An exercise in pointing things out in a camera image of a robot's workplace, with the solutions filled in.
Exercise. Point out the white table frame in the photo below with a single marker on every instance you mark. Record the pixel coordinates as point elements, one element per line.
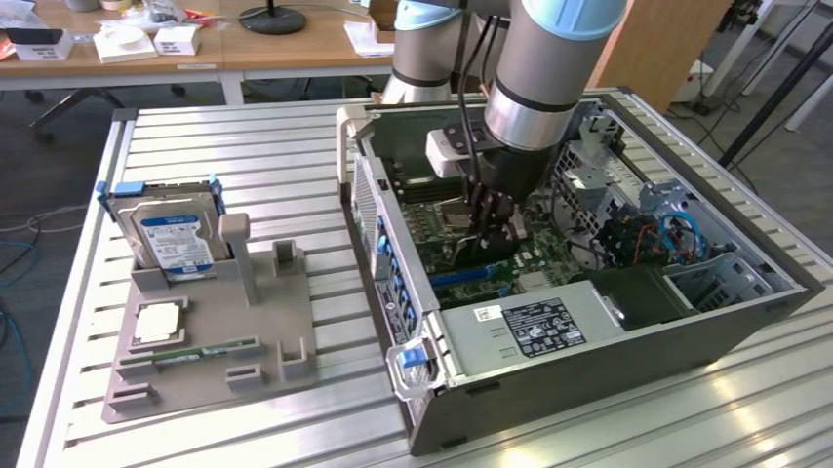
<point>743,49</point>

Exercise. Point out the brown cardboard box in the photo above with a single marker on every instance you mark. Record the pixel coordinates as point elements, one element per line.
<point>384,12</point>

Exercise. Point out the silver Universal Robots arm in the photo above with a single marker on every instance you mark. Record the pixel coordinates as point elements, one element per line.
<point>547,73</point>

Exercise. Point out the small white labelled box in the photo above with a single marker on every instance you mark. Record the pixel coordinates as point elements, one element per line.
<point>175,41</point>

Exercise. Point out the stack of white papers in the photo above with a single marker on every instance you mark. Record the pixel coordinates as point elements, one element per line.
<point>368,41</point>

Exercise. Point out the black tripod pole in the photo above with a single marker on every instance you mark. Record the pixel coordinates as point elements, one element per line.
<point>775,101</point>

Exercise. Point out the grey power supply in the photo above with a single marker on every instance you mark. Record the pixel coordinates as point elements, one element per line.
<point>483,341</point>

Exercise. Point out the open black PC case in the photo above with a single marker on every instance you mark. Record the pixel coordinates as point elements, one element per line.
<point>587,390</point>

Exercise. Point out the white box with round dish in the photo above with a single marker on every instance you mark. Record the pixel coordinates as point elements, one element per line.
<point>125,45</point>

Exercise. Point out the CPU socket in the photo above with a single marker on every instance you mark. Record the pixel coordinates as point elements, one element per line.
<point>456,214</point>

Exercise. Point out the grey parts rack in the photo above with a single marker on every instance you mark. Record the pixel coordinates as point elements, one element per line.
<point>216,390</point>

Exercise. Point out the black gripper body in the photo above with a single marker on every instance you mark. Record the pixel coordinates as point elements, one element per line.
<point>511,168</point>

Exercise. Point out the black office chair base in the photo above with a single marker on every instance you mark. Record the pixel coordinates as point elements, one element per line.
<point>66,108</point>

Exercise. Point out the wooden desk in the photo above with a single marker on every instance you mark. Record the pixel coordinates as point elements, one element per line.
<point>85,70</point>

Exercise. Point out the black lamp base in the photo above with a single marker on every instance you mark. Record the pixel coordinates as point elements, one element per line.
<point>274,22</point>

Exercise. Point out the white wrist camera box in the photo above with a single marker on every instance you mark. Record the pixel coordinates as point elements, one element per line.
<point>446,161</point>

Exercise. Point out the black graphics card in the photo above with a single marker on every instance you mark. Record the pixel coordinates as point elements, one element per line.
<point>495,253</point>

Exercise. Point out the silver disk bay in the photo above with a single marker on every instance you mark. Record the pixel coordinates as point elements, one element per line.
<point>723,283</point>

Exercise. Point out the wide white labelled box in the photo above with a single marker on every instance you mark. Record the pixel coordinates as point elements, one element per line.
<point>45,51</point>

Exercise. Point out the hard disk with blue caddy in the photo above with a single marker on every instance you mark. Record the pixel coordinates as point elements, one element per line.
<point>173,244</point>

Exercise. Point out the blue card retention clip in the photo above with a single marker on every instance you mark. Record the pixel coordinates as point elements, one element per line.
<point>401,300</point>
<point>393,273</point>
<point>384,245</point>

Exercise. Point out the white floor box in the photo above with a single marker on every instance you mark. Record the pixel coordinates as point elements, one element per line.
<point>693,83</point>

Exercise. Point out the black flat device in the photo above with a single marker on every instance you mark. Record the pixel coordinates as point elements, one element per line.
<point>34,36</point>

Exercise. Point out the silver CPU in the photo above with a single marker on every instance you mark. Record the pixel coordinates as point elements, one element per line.
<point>158,323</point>

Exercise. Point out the wooden cabinet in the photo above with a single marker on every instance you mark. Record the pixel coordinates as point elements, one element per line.
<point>671,44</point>

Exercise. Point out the blue case latch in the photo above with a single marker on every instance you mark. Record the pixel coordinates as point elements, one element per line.
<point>409,358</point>

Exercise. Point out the blue expansion slot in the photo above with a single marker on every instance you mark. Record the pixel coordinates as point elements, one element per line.
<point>456,279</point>

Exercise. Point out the green motherboard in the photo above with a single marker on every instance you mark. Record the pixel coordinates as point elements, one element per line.
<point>553,248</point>

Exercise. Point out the silver drive cage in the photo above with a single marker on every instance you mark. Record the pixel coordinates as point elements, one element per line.
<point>589,185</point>

